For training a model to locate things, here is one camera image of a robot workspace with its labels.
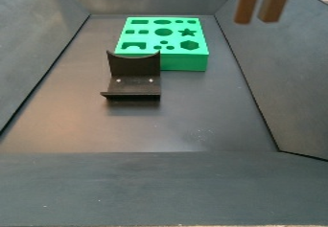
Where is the black curved object holder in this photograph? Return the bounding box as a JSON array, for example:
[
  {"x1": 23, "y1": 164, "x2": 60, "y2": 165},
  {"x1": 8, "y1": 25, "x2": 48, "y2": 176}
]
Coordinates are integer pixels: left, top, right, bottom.
[{"x1": 100, "y1": 52, "x2": 162, "y2": 99}]

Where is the green shape sorting board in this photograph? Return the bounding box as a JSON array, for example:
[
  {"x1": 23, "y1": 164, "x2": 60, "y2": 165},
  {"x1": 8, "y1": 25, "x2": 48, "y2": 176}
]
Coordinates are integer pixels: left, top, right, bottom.
[{"x1": 114, "y1": 16, "x2": 209, "y2": 71}]

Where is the brown square-circle peg object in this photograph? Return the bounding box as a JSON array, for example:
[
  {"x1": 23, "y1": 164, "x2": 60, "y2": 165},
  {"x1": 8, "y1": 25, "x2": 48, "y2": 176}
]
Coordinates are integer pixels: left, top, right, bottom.
[{"x1": 234, "y1": 0, "x2": 286, "y2": 24}]

